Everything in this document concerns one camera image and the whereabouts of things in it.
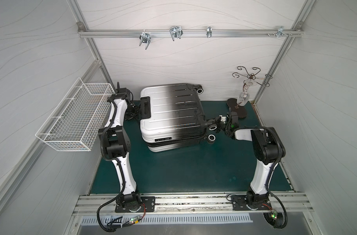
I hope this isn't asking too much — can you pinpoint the silver black hardshell suitcase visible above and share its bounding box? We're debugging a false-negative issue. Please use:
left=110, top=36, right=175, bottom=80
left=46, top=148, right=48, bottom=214
left=140, top=83, right=217, bottom=152

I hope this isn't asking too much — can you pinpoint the right black base cable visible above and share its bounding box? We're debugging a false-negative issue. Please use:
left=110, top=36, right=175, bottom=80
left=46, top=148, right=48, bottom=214
left=263, top=190, right=288, bottom=230

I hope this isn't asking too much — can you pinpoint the metal bracket clamp right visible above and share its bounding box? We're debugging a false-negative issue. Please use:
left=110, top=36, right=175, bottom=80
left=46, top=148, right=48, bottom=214
left=267, top=26, right=293, bottom=38

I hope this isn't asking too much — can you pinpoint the small metal hook clamp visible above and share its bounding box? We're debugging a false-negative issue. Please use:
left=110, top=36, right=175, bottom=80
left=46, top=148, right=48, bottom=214
left=206, top=26, right=212, bottom=38

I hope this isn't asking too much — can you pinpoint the white wire basket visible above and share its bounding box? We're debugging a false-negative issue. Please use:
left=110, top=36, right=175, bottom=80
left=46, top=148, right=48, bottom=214
left=35, top=78, right=114, bottom=152

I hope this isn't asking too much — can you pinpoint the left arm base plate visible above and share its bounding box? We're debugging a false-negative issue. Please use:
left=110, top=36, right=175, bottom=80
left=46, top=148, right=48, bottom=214
left=115, top=196, right=156, bottom=213

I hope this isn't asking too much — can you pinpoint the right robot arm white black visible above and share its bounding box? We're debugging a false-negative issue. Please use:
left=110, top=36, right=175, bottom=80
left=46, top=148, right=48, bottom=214
left=212, top=111, right=286, bottom=210

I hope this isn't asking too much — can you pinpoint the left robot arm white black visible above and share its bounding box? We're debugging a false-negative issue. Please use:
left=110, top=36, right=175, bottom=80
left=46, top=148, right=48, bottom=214
left=98, top=84, right=142, bottom=212

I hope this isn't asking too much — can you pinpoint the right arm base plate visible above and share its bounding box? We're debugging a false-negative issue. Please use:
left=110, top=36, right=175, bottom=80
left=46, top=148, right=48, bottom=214
left=226, top=194, right=272, bottom=211

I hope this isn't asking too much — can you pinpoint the metal u-bolt clamp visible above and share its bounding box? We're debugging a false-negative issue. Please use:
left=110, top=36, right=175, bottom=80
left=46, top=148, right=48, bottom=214
left=139, top=32, right=151, bottom=50
left=169, top=26, right=183, bottom=41

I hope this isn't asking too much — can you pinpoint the metal U-bolt clamp left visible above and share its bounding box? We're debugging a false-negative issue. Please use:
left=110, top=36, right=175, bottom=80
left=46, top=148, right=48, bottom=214
left=139, top=32, right=151, bottom=50

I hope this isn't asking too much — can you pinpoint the black metal hook stand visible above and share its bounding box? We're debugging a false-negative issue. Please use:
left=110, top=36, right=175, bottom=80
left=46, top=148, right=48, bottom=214
left=226, top=66, right=270, bottom=118

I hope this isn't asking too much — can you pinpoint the aluminium cross rail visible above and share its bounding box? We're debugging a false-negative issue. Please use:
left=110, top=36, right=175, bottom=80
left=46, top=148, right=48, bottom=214
left=79, top=28, right=304, bottom=38

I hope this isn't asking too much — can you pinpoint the green table mat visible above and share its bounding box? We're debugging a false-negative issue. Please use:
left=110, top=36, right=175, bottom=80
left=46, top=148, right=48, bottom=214
left=90, top=101, right=291, bottom=194

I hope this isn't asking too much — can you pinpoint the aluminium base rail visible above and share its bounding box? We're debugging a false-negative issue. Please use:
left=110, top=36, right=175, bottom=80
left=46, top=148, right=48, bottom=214
left=72, top=192, right=314, bottom=216

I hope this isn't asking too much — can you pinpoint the clear wine glass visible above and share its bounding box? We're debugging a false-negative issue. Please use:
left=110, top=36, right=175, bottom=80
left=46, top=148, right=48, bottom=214
left=236, top=79, right=255, bottom=107

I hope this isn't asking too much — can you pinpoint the metal U-bolt clamp middle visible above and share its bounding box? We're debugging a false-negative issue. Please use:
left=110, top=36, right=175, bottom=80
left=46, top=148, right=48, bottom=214
left=169, top=26, right=183, bottom=41

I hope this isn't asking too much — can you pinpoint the white vent grille strip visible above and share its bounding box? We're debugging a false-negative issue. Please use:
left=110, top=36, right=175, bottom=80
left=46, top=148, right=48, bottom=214
left=80, top=213, right=253, bottom=226

